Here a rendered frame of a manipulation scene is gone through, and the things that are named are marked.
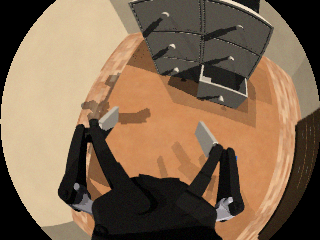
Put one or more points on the grey small chest of drawers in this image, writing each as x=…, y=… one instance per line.
x=242, y=7

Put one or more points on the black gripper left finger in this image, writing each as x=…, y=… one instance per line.
x=72, y=189

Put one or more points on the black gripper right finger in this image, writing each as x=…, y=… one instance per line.
x=229, y=202

